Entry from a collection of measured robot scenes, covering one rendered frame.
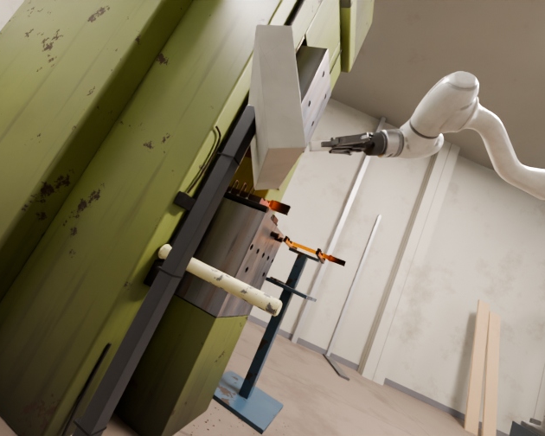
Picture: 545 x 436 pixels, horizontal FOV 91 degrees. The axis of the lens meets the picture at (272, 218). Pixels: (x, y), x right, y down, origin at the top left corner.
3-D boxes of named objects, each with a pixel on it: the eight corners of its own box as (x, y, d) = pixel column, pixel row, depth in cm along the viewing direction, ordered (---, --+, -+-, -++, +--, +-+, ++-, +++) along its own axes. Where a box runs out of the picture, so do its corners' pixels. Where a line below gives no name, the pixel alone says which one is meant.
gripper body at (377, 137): (387, 150, 83) (360, 150, 81) (374, 159, 91) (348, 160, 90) (384, 127, 84) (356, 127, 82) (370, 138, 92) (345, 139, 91)
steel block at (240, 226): (249, 315, 135) (285, 235, 144) (216, 317, 100) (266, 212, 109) (167, 271, 155) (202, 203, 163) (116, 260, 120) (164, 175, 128)
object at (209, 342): (207, 410, 126) (249, 315, 135) (154, 450, 91) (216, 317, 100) (125, 351, 146) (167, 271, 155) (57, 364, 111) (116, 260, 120)
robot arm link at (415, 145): (382, 142, 96) (402, 112, 84) (420, 141, 98) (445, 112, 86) (392, 166, 91) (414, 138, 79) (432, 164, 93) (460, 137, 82)
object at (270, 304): (277, 317, 77) (285, 300, 78) (272, 318, 72) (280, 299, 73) (165, 259, 92) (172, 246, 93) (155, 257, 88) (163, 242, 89)
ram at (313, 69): (306, 161, 154) (331, 105, 161) (295, 117, 118) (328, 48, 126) (245, 144, 168) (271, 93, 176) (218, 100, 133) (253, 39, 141)
